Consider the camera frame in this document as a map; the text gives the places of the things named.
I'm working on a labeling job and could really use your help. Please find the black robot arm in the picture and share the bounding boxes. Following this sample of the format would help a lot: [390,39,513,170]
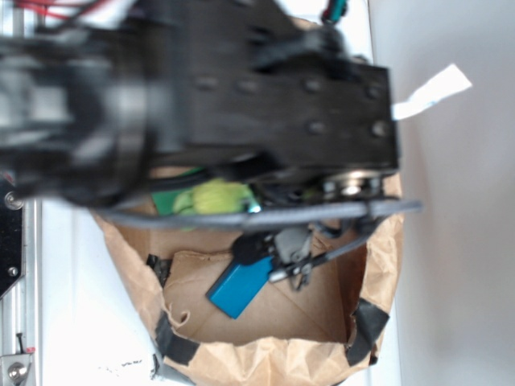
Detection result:
[1,1,400,207]

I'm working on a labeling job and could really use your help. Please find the green plush animal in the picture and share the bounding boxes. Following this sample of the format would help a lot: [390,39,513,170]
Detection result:
[171,179,257,216]

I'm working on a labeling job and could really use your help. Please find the green rectangular block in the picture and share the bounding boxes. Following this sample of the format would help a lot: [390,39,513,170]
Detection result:
[151,189,194,216]

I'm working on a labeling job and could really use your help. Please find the brown paper bag tray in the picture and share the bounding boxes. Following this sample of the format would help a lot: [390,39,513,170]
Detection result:
[93,15,405,386]

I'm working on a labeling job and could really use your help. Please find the metal corner bracket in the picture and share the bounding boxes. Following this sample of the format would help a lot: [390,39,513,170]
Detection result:
[1,354,32,386]

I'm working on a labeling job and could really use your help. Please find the grey flat cable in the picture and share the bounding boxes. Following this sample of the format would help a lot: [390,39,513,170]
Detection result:
[93,199,423,233]

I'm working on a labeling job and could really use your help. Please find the white ribbon cable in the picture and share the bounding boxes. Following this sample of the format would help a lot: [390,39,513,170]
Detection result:
[392,63,473,121]

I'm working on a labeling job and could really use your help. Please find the blue rectangular block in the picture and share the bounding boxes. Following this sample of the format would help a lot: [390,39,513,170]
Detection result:
[206,256,273,319]

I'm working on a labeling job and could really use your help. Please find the aluminium frame rail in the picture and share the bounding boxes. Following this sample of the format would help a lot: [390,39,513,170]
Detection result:
[0,168,43,386]

